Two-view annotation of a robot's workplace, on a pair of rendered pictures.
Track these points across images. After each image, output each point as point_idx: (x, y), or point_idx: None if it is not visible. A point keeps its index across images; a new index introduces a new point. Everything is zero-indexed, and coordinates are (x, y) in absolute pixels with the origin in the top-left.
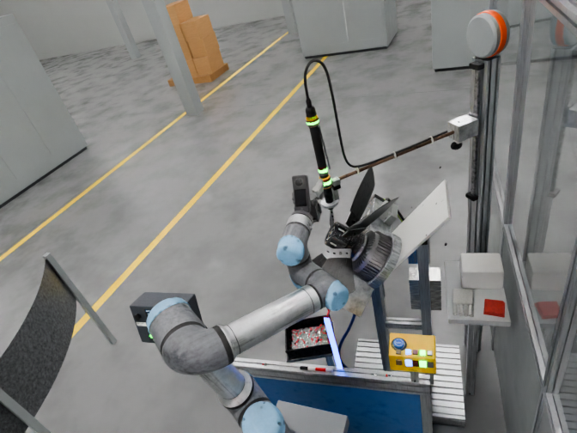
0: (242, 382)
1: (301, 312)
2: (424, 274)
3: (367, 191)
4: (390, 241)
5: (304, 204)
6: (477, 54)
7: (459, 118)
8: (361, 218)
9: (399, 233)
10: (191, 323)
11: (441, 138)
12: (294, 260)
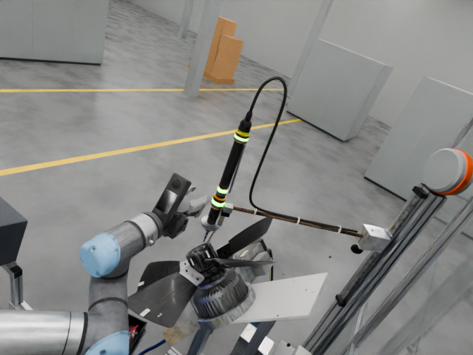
0: None
1: (36, 352)
2: (255, 344)
3: (255, 233)
4: (243, 294)
5: (165, 210)
6: (427, 183)
7: (374, 227)
8: (237, 252)
9: (257, 290)
10: None
11: (348, 234)
12: (94, 271)
